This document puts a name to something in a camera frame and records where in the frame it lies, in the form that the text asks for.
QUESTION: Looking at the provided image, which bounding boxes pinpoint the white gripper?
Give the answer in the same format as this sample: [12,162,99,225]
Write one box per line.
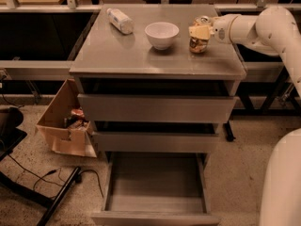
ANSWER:
[189,14,238,44]

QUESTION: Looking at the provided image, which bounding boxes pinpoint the orange soda can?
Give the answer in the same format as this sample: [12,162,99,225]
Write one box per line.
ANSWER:
[188,15,212,55]

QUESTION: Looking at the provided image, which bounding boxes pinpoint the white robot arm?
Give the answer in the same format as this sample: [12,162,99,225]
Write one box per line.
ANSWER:
[188,6,301,226]

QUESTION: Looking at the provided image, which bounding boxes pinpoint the grey drawer cabinet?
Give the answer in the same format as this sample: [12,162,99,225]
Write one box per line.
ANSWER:
[70,5,246,142]

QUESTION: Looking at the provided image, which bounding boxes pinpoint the grey top drawer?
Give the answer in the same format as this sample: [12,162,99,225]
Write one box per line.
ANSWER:
[78,94,236,123]

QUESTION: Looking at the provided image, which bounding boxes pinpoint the grey middle drawer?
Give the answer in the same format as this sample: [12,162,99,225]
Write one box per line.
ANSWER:
[93,132,220,153]

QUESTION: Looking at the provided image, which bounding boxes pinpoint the grey open bottom drawer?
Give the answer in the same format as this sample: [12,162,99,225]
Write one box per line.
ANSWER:
[91,153,220,226]

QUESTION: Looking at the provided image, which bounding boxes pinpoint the white ceramic bowl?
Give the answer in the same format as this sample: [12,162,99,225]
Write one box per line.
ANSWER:
[145,22,180,50]

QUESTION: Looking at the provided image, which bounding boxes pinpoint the clear plastic bottle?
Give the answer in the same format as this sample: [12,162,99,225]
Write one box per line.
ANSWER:
[106,8,134,35]

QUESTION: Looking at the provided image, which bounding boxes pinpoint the snack items in box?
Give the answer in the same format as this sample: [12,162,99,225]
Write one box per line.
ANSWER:
[64,108,87,130]

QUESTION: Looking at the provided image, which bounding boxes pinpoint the cardboard box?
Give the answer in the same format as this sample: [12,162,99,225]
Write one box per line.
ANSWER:
[36,79,97,157]

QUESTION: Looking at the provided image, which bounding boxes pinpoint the black chair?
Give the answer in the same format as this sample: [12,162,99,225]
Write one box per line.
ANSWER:
[0,107,27,161]

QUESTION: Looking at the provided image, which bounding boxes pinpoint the black chair leg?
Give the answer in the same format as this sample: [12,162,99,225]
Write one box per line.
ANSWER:
[37,167,81,226]

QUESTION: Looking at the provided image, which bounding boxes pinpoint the black floor cable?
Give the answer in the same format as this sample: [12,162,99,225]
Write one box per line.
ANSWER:
[7,153,104,200]

